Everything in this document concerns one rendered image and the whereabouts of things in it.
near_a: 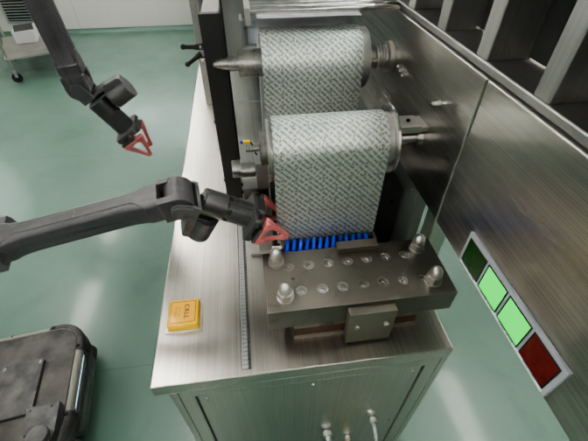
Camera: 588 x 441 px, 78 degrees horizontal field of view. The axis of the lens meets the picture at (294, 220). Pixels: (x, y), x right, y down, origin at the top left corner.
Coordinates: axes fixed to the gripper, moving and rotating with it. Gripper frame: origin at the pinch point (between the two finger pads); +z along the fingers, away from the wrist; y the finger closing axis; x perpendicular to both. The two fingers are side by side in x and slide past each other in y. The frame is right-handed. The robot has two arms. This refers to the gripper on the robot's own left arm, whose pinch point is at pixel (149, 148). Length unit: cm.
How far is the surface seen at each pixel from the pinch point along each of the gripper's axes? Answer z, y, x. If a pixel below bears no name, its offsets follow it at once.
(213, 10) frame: -21.9, -10.8, -40.8
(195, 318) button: 15, -57, -1
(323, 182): 7, -49, -42
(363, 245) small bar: 24, -56, -42
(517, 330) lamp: 16, -89, -56
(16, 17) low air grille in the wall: -34, 544, 224
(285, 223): 13, -48, -30
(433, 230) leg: 55, -41, -61
